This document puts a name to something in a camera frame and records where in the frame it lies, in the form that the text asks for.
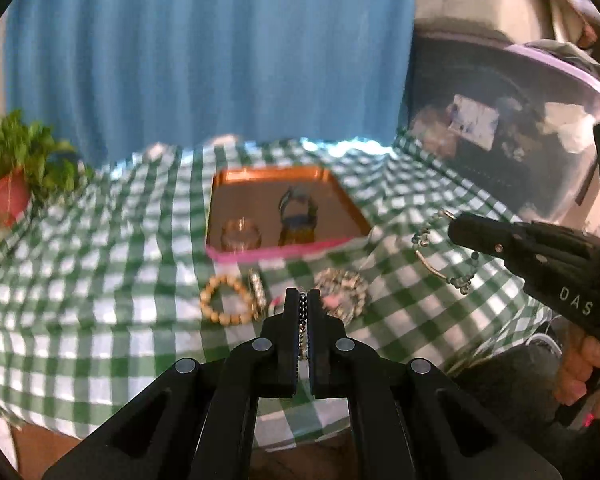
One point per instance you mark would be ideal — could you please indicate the right human hand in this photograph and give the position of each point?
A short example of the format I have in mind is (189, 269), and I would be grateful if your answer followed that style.
(579, 360)

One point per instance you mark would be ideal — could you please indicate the clear storage bin purple lid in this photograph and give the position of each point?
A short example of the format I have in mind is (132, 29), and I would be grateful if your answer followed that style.
(543, 155)

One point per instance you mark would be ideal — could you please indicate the grey fabric storage box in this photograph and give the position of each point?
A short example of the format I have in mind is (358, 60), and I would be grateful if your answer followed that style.
(515, 21)

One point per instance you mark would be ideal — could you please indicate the copper tray pink rim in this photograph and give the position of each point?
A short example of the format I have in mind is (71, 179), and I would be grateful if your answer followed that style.
(258, 214)

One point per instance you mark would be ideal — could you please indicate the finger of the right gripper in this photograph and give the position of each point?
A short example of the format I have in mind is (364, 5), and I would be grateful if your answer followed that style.
(499, 239)

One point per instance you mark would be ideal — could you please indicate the thin gold bangle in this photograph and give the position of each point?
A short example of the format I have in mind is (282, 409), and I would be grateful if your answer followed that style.
(240, 235)

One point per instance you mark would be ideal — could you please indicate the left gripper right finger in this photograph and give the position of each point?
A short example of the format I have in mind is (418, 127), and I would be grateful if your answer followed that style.
(410, 421)

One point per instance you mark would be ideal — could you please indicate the red plant pot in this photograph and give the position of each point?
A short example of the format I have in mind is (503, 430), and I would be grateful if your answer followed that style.
(14, 196)

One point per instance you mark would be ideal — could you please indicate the blue curtain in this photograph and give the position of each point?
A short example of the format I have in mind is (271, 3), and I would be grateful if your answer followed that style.
(115, 76)

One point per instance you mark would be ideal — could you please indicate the white label sticker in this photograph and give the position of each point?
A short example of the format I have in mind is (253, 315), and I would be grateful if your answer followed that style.
(473, 121)

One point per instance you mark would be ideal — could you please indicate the green potted plant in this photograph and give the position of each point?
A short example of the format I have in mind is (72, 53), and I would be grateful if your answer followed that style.
(49, 167)

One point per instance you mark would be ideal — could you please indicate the black smart watch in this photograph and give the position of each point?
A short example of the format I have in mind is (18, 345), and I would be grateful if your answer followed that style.
(297, 216)

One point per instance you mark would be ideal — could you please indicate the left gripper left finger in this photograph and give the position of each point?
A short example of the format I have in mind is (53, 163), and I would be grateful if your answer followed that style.
(196, 420)

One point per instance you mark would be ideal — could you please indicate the green white checkered tablecloth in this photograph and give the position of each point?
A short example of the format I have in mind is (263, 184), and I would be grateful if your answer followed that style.
(99, 295)

